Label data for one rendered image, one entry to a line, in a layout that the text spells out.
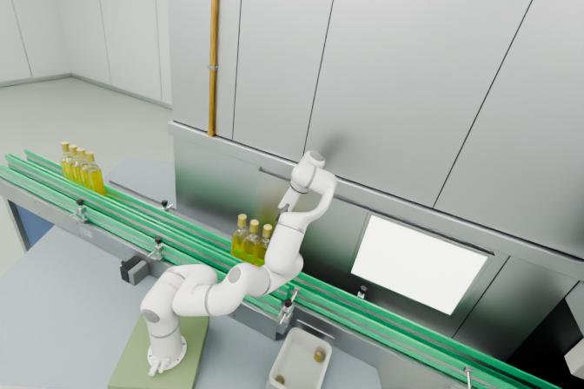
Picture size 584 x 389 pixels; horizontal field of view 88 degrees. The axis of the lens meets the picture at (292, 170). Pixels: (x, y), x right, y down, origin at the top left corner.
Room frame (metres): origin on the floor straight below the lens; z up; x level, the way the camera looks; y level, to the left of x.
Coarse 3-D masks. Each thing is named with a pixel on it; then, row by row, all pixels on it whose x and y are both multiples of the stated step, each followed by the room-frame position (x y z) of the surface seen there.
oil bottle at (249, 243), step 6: (258, 234) 0.95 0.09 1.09; (246, 240) 0.92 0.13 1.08; (252, 240) 0.91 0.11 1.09; (258, 240) 0.93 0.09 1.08; (246, 246) 0.92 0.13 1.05; (252, 246) 0.91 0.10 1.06; (246, 252) 0.91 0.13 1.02; (252, 252) 0.91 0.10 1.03; (246, 258) 0.91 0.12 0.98; (252, 258) 0.90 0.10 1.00; (252, 264) 0.91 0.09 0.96
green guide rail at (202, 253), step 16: (16, 160) 1.33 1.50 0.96; (32, 176) 1.30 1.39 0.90; (48, 176) 1.25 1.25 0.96; (64, 192) 1.22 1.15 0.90; (80, 192) 1.18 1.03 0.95; (96, 208) 1.15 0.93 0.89; (112, 208) 1.11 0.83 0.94; (128, 224) 1.08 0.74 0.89; (144, 224) 1.05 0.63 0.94; (176, 240) 0.99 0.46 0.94; (208, 256) 0.94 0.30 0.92; (224, 256) 0.92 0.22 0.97; (288, 288) 0.82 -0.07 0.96
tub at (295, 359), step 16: (288, 336) 0.70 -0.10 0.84; (304, 336) 0.72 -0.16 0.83; (288, 352) 0.68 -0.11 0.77; (304, 352) 0.69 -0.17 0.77; (320, 352) 0.69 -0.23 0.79; (272, 368) 0.57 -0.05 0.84; (288, 368) 0.62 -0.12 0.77; (304, 368) 0.63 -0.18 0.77; (320, 368) 0.64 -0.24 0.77; (272, 384) 0.53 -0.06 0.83; (288, 384) 0.57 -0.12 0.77; (304, 384) 0.58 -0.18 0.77; (320, 384) 0.55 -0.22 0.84
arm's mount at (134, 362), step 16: (144, 320) 0.67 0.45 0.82; (192, 320) 0.70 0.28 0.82; (208, 320) 0.71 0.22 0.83; (144, 336) 0.62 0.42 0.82; (192, 336) 0.64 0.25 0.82; (128, 352) 0.56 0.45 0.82; (144, 352) 0.56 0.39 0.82; (192, 352) 0.59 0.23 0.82; (128, 368) 0.51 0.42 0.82; (144, 368) 0.51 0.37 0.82; (176, 368) 0.53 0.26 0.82; (192, 368) 0.54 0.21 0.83; (112, 384) 0.46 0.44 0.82; (128, 384) 0.46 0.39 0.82; (144, 384) 0.47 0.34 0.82; (160, 384) 0.48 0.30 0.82; (176, 384) 0.48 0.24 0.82; (192, 384) 0.49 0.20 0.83
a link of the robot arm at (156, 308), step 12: (168, 276) 0.64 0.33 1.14; (180, 276) 0.65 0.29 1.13; (156, 288) 0.59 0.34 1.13; (168, 288) 0.59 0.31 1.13; (144, 300) 0.55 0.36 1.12; (156, 300) 0.55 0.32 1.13; (168, 300) 0.56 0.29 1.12; (144, 312) 0.53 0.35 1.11; (156, 312) 0.53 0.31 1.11; (168, 312) 0.54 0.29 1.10; (156, 324) 0.53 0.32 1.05; (168, 324) 0.54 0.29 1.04; (156, 336) 0.53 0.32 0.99
